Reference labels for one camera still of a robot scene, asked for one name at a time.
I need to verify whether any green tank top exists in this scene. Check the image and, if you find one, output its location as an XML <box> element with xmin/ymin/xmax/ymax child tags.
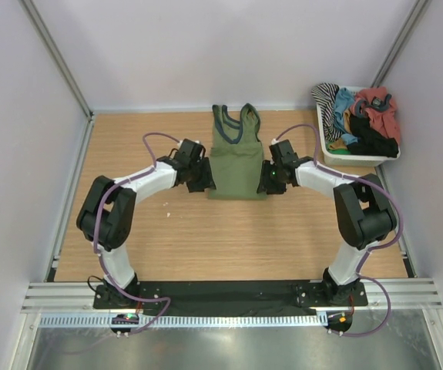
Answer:
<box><xmin>208</xmin><ymin>103</ymin><xmax>267</xmax><ymax>200</ymax></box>

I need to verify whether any black tank top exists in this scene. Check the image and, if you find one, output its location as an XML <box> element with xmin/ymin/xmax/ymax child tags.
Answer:
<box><xmin>347</xmin><ymin>116</ymin><xmax>399</xmax><ymax>158</ymax></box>

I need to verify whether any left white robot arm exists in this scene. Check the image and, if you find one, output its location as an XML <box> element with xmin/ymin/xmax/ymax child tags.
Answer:
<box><xmin>76</xmin><ymin>139</ymin><xmax>215</xmax><ymax>308</ymax></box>

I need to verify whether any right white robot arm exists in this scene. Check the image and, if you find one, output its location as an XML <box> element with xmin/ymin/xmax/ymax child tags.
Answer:
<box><xmin>257</xmin><ymin>140</ymin><xmax>398</xmax><ymax>305</ymax></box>

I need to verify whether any striped tank top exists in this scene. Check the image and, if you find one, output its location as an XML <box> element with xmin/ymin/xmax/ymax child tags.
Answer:
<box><xmin>310</xmin><ymin>82</ymin><xmax>341</xmax><ymax>143</ymax></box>

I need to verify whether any light blue tank top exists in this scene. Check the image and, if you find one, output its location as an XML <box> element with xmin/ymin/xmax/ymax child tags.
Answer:
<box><xmin>333</xmin><ymin>87</ymin><xmax>358</xmax><ymax>146</ymax></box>

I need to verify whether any pink tank top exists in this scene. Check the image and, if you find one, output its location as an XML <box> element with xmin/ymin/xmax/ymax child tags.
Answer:
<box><xmin>350</xmin><ymin>86</ymin><xmax>401</xmax><ymax>144</ymax></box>

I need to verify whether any yellow garment in basket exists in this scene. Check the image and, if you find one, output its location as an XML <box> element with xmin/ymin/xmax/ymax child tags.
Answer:
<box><xmin>326</xmin><ymin>139</ymin><xmax>351</xmax><ymax>155</ymax></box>

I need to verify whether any white laundry basket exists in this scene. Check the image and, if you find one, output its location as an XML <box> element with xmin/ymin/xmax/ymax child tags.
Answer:
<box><xmin>316</xmin><ymin>84</ymin><xmax>403</xmax><ymax>167</ymax></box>

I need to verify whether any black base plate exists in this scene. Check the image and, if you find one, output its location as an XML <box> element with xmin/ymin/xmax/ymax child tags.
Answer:
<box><xmin>93</xmin><ymin>280</ymin><xmax>368</xmax><ymax>315</ymax></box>

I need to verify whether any white slotted cable duct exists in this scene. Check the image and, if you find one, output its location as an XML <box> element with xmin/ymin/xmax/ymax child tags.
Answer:
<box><xmin>39</xmin><ymin>312</ymin><xmax>327</xmax><ymax>329</ymax></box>

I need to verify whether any left aluminium corner post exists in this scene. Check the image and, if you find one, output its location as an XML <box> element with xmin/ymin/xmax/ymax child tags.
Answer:
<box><xmin>18</xmin><ymin>0</ymin><xmax>93</xmax><ymax>119</ymax></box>

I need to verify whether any aluminium corner post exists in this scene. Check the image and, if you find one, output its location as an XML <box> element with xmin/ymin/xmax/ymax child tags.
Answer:
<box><xmin>18</xmin><ymin>0</ymin><xmax>93</xmax><ymax>119</ymax></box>
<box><xmin>371</xmin><ymin>0</ymin><xmax>431</xmax><ymax>87</ymax></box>

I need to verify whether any aluminium frame rail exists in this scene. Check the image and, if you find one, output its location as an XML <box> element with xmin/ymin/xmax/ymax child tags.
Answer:
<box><xmin>21</xmin><ymin>278</ymin><xmax>443</xmax><ymax>314</ymax></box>

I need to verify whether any right aluminium corner post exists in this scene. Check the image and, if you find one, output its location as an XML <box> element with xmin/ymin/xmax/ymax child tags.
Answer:
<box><xmin>371</xmin><ymin>0</ymin><xmax>431</xmax><ymax>87</ymax></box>

